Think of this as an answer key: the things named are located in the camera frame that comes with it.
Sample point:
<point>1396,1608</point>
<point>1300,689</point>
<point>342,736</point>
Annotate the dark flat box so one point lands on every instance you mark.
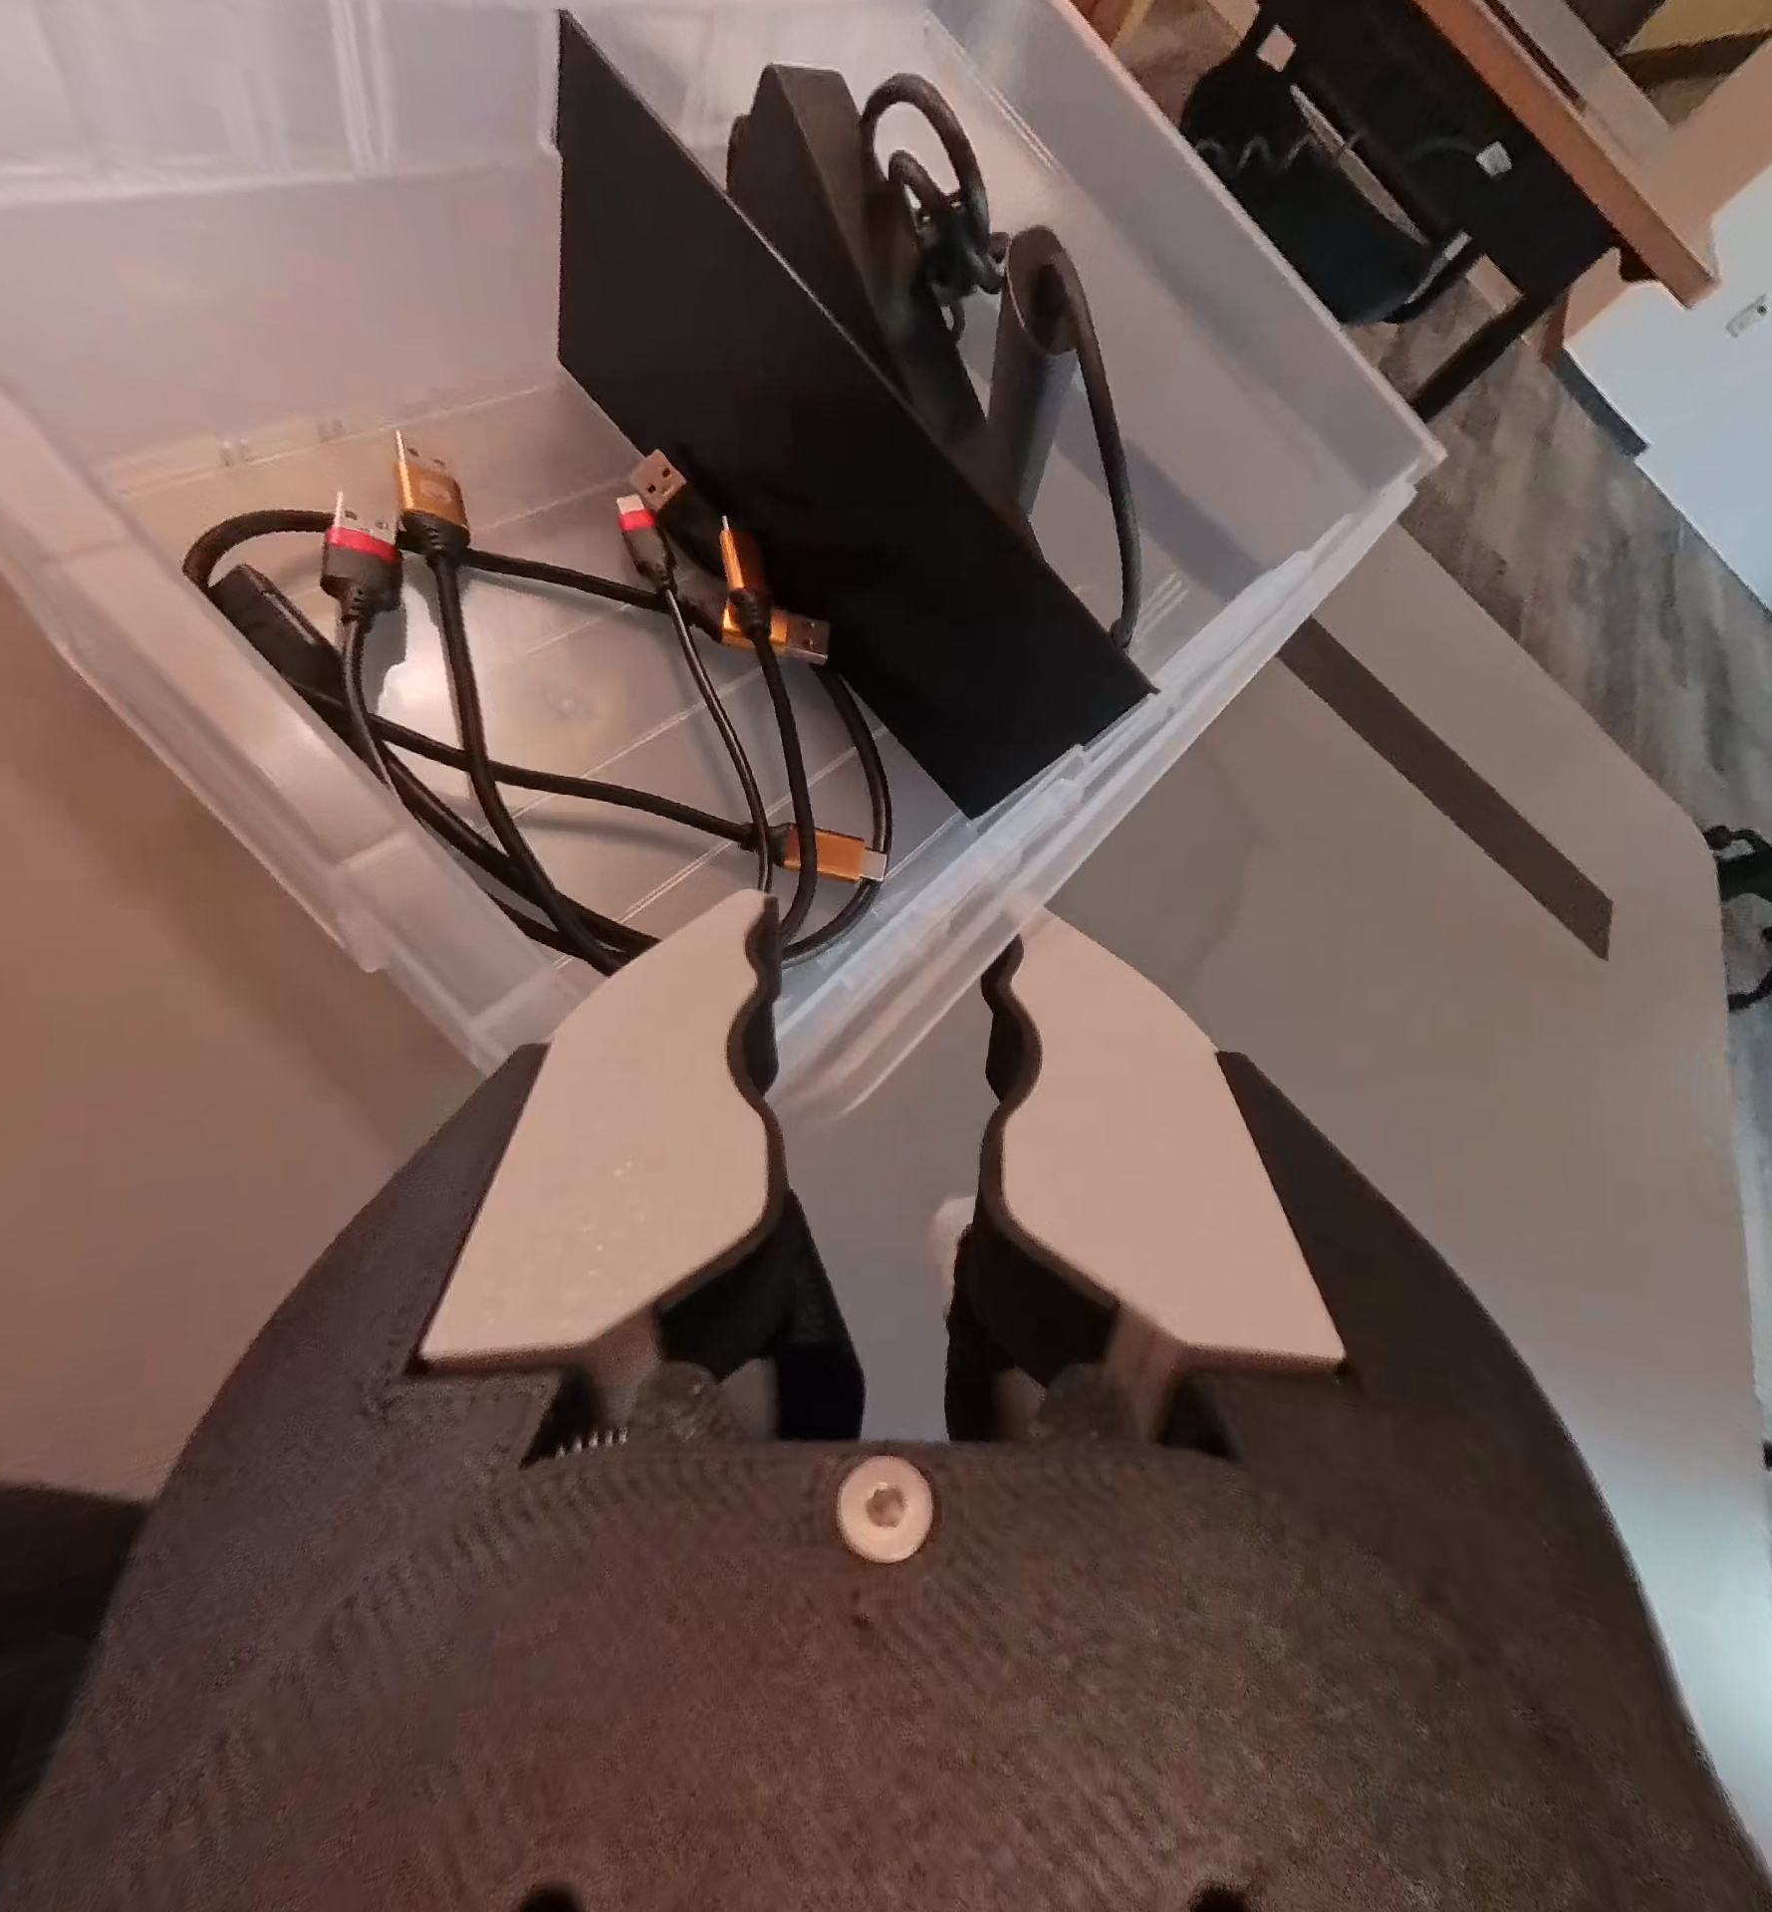
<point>767,450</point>

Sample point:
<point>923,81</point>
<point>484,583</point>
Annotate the black usb hub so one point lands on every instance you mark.
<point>828,194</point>

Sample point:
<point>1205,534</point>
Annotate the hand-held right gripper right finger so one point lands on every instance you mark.
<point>1156,1195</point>

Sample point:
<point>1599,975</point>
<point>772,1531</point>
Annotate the person's right hand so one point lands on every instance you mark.
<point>949,1250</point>

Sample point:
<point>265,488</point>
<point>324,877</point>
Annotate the long wooden desk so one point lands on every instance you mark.
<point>1571,136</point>

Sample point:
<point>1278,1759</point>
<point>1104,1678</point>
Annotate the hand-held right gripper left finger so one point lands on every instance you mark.
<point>616,1181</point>

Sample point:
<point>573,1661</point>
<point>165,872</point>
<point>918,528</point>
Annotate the clear plastic bin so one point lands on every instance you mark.
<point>155,299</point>

